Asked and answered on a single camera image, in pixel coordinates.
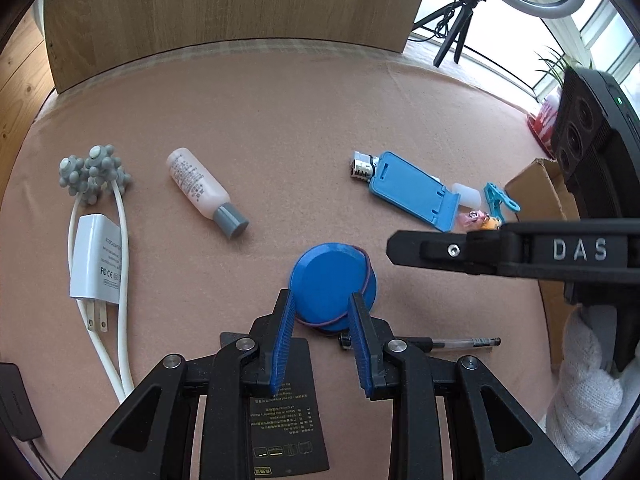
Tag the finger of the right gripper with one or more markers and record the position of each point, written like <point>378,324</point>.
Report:
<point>478,250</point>

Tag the black gel pen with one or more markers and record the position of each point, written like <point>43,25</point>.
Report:
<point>428,344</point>

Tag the purple rubber band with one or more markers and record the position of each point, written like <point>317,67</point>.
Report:
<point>367,284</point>

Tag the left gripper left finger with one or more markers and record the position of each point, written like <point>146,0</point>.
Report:
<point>151,434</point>

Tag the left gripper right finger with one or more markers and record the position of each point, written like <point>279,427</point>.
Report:
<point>490,434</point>

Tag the translucent white cap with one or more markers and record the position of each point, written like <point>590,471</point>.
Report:
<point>468,197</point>

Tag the right white gloved hand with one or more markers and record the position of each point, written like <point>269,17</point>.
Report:
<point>593,412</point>

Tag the blue round container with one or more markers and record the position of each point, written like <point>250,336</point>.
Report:
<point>330,284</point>

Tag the white roller massager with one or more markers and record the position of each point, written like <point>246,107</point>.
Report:
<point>97,183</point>

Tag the light wooden board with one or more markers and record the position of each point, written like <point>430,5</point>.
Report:
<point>88,37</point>

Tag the pink table cloth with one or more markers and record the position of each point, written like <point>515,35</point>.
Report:
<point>277,131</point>

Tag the black tripod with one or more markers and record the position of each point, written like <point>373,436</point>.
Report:
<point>450,24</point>

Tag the pine wood panel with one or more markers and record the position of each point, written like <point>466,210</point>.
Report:
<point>26,82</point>

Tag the small pink bottle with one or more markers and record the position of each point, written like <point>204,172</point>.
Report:
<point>205,193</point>

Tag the blue phone stand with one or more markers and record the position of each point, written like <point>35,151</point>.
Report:
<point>412,190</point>

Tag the potted spider plant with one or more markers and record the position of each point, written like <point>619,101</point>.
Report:
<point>541,124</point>

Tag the cartoon dragon keychain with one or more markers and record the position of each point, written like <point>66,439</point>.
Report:
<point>476,220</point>

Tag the white usb charger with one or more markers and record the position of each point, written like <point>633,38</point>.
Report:
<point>96,266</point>

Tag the black card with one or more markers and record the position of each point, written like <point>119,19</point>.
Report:
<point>287,437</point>

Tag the black power adapter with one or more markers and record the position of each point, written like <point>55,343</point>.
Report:
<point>17,414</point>

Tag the light blue plastic clip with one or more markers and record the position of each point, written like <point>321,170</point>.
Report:
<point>496,198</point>

